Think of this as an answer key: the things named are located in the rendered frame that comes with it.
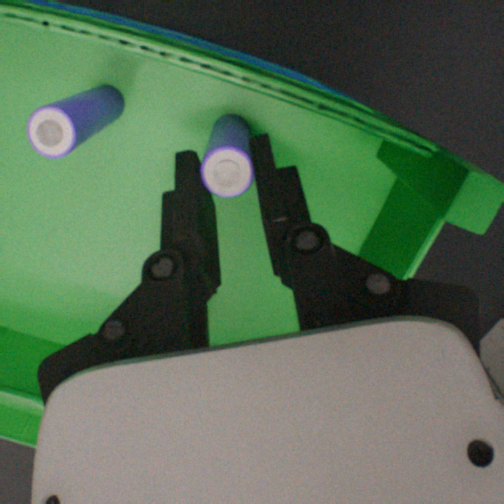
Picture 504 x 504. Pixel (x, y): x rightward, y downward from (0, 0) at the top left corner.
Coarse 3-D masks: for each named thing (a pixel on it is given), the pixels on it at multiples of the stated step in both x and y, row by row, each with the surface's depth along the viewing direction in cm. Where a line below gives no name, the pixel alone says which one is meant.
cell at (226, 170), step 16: (224, 128) 15; (240, 128) 16; (208, 144) 14; (224, 144) 13; (240, 144) 13; (208, 160) 13; (224, 160) 13; (240, 160) 13; (208, 176) 13; (224, 176) 13; (240, 176) 13; (224, 192) 13; (240, 192) 13
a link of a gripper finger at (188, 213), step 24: (192, 168) 12; (168, 192) 13; (192, 192) 12; (168, 216) 12; (192, 216) 11; (168, 240) 12; (192, 240) 11; (216, 240) 14; (192, 264) 11; (216, 264) 13; (192, 288) 11; (216, 288) 13; (120, 312) 11; (192, 312) 12; (120, 336) 10
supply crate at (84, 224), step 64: (0, 64) 16; (64, 64) 17; (128, 64) 17; (192, 64) 12; (0, 128) 18; (128, 128) 18; (192, 128) 18; (256, 128) 19; (320, 128) 19; (384, 128) 14; (0, 192) 20; (64, 192) 20; (128, 192) 20; (256, 192) 20; (320, 192) 20; (384, 192) 20; (448, 192) 13; (0, 256) 22; (64, 256) 22; (128, 256) 22; (256, 256) 22; (384, 256) 19; (0, 320) 24; (64, 320) 24; (256, 320) 24; (0, 384) 20
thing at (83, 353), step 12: (84, 336) 11; (96, 336) 11; (72, 348) 10; (84, 348) 10; (96, 348) 10; (48, 360) 10; (60, 360) 10; (72, 360) 10; (84, 360) 10; (96, 360) 10; (108, 360) 10; (48, 372) 10; (60, 372) 10; (72, 372) 10; (48, 384) 10; (48, 396) 10
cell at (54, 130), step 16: (80, 96) 14; (96, 96) 15; (112, 96) 16; (48, 112) 12; (64, 112) 12; (80, 112) 13; (96, 112) 14; (112, 112) 16; (32, 128) 12; (48, 128) 12; (64, 128) 12; (80, 128) 13; (96, 128) 14; (32, 144) 12; (48, 144) 12; (64, 144) 12; (80, 144) 13
